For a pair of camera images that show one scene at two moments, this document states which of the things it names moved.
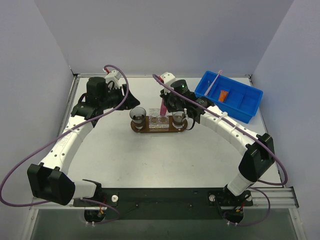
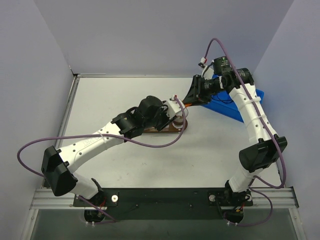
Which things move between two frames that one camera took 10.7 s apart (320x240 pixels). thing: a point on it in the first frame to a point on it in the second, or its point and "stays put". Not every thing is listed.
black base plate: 165,203 stays put
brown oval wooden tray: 172,127 stays put
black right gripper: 171,103 to 196,88
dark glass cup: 179,119 stays put
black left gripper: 125,96 to 163,121
